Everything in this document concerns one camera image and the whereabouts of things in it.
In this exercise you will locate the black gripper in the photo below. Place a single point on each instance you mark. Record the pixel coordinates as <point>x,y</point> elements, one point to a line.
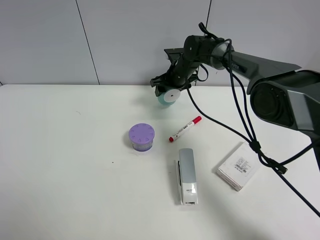
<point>178,76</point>

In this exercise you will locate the teal pencil sharpener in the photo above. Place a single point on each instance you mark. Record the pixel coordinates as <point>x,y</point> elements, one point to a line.
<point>169,97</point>

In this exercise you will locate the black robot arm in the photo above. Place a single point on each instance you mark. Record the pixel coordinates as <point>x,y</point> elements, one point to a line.
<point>280,93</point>

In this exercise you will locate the white grey stapler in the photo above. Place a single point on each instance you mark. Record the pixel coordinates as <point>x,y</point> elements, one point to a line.
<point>186,177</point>

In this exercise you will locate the red whiteboard marker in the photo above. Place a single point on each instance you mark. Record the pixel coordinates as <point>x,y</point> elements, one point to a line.
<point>184,129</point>

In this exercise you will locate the purple lidded round container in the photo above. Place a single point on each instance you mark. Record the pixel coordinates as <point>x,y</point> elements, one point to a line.
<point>141,136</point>

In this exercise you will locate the white cardboard box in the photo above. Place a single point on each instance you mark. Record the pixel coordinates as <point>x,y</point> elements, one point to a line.
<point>239,167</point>

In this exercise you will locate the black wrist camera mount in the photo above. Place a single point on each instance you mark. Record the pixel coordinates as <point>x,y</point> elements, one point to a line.
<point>173,54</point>

